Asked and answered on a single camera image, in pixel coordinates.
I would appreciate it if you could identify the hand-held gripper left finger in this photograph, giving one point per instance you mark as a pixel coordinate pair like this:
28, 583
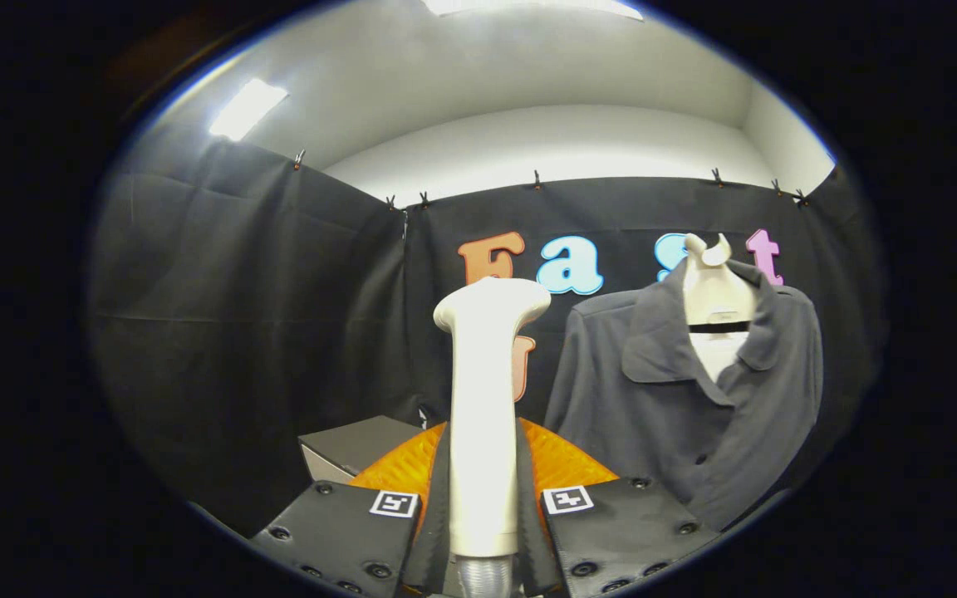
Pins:
337, 531

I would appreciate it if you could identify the small ceiling light panel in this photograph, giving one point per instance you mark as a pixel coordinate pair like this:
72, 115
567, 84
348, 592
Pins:
247, 108

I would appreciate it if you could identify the black backdrop cloth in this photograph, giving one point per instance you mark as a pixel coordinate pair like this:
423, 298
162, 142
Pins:
238, 332

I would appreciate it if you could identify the dark grey button shirt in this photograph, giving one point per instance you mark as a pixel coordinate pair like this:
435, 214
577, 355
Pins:
636, 415

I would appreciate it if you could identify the drawer cabinet with dark top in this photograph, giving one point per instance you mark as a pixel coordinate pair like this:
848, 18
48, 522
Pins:
362, 444

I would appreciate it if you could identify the white mannequin torso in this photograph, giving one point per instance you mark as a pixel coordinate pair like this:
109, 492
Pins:
715, 291

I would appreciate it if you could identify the cream garment steamer head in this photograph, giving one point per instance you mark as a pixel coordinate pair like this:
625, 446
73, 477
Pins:
483, 415

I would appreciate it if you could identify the large ceiling light panel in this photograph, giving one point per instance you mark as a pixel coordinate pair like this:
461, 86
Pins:
528, 5

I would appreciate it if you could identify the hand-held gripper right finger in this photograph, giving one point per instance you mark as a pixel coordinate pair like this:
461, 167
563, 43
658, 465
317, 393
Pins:
628, 531

